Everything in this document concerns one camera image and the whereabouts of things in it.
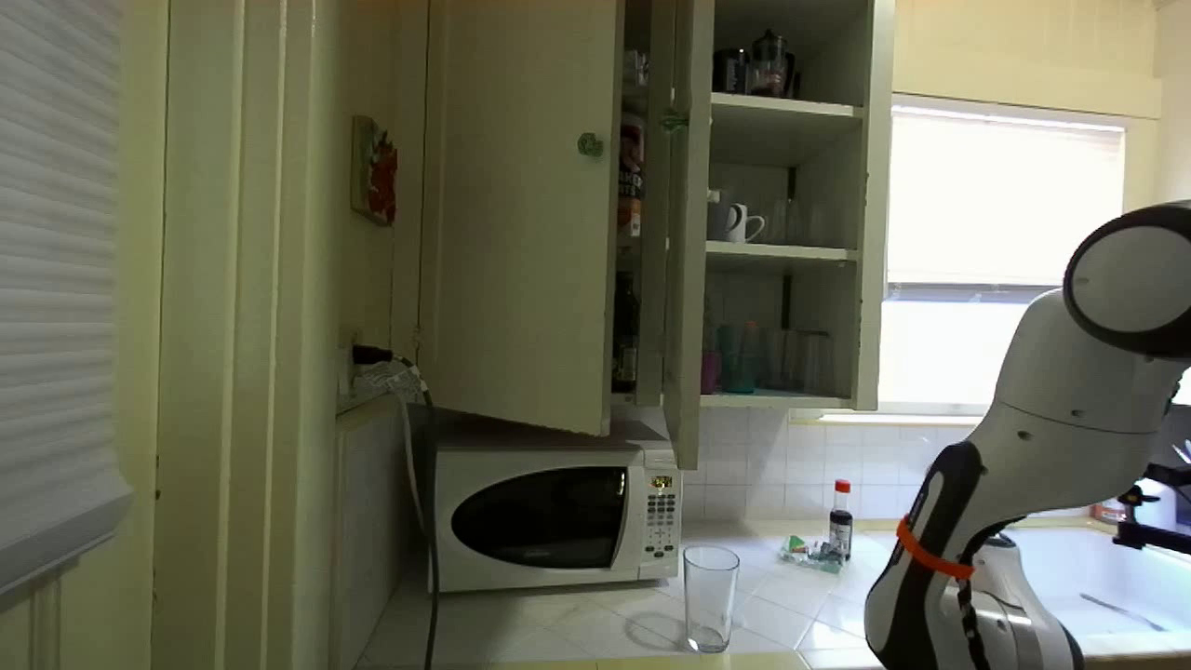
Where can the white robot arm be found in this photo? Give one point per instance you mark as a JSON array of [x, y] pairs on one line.
[[1076, 406]]

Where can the white mug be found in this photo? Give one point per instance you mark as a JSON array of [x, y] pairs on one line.
[[729, 221]]

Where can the white microwave oven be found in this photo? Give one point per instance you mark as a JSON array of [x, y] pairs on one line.
[[557, 516]]

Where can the clear drinking glass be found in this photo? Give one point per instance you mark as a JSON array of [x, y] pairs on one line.
[[709, 597]]

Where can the dark teapot on shelf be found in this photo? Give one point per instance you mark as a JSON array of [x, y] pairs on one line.
[[761, 67]]

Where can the crumpled plastic wrapper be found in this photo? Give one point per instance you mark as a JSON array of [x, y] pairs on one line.
[[815, 554]]

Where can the dark soy sauce bottle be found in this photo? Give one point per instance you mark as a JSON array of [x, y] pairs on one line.
[[842, 520]]

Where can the red wall item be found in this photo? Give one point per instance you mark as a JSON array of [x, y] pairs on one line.
[[377, 172]]

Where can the cream upper cabinet door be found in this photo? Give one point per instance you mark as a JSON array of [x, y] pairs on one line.
[[517, 202]]

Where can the white window blind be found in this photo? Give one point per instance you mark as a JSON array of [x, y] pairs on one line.
[[986, 195]]

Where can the cream upper cabinet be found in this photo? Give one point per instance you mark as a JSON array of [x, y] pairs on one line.
[[785, 321]]

